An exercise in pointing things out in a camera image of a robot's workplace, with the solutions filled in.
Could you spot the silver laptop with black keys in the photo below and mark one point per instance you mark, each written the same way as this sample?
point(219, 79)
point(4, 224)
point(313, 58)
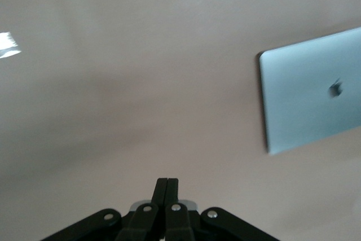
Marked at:
point(304, 97)

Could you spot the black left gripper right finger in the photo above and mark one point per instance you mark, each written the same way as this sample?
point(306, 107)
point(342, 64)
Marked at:
point(180, 221)

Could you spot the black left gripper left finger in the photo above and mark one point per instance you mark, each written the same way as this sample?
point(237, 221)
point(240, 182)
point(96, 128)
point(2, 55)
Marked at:
point(141, 221)

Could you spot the white crumpled paper scrap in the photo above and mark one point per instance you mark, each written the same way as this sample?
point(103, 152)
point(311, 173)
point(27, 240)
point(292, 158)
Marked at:
point(8, 46)

